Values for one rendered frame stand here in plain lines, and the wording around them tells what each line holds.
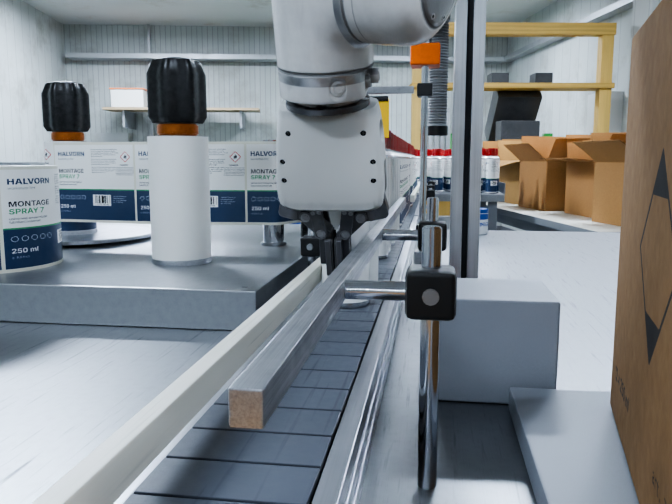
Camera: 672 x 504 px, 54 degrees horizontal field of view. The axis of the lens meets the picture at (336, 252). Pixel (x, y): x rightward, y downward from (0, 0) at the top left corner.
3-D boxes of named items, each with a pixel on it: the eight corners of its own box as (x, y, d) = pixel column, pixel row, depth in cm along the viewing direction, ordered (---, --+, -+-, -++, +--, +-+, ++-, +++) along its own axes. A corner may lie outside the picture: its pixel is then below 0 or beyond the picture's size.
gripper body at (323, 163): (387, 77, 61) (389, 190, 66) (279, 79, 63) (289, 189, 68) (381, 99, 55) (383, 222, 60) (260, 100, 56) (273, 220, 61)
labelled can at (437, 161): (434, 192, 311) (435, 148, 309) (429, 191, 316) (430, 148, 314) (444, 192, 313) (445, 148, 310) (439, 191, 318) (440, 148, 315)
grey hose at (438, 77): (427, 136, 118) (429, 13, 115) (447, 135, 117) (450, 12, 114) (426, 135, 114) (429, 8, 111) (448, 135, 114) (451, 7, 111)
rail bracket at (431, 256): (339, 468, 44) (339, 222, 42) (450, 476, 43) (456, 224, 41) (331, 493, 41) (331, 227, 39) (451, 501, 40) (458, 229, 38)
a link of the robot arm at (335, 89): (382, 53, 61) (383, 86, 62) (288, 55, 62) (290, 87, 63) (374, 74, 53) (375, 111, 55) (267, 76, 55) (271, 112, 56)
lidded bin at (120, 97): (150, 109, 873) (149, 90, 870) (144, 107, 838) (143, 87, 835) (117, 109, 871) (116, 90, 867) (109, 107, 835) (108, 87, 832)
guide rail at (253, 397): (399, 204, 127) (399, 197, 127) (405, 204, 127) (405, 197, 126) (228, 428, 21) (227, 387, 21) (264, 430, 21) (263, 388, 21)
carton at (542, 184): (498, 206, 360) (501, 136, 354) (578, 205, 365) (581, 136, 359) (531, 212, 316) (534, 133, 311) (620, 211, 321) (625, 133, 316)
